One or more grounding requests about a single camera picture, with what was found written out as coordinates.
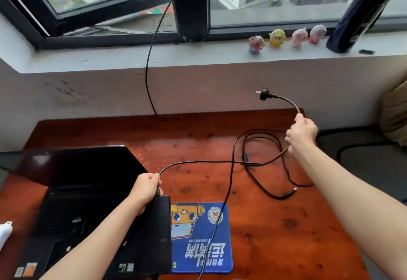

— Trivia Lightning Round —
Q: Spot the beige cushion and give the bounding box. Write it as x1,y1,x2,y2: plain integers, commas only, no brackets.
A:
380,80,407,147

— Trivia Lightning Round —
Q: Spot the orange and blue toy figurine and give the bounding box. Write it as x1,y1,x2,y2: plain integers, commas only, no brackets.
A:
248,35,266,55

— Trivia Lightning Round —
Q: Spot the white charger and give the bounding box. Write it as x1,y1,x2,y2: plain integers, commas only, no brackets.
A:
0,221,13,252

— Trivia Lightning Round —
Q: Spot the black laptop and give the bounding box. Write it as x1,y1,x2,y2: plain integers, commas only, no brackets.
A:
12,145,173,280

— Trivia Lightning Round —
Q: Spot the blue cartoon mouse pad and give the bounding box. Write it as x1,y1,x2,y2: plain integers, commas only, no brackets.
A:
171,202,233,274

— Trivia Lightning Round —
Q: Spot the pink toy figurine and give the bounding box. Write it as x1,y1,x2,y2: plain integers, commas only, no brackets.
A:
291,28,309,48
309,24,327,45

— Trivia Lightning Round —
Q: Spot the person's left forearm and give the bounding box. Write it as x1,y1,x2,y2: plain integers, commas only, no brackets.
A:
38,194,147,280

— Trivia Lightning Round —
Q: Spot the thin black wall cable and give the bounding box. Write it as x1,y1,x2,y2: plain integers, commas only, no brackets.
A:
145,0,173,116

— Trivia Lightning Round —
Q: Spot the yellow toy figurine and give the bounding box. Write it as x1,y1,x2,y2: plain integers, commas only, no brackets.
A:
269,29,287,48

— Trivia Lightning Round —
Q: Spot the dark blue bottle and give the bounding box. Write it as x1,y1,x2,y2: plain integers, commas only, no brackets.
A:
326,0,406,54

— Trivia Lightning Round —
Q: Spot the person's right hand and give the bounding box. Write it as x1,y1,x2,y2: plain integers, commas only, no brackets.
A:
284,113,319,155

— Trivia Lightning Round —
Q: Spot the black power cord with plug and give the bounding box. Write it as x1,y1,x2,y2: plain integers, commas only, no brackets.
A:
158,88,302,198

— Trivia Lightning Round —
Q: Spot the person's right forearm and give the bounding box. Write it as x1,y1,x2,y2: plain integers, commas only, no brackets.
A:
289,140,407,280

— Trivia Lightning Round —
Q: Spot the black window frame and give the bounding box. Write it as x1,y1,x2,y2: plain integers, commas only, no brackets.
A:
0,0,407,51

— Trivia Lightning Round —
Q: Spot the person's left hand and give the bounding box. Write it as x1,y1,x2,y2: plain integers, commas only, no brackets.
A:
128,172,163,217

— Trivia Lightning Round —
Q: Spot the black charger cable with connector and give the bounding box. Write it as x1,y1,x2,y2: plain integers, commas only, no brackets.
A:
197,129,314,280

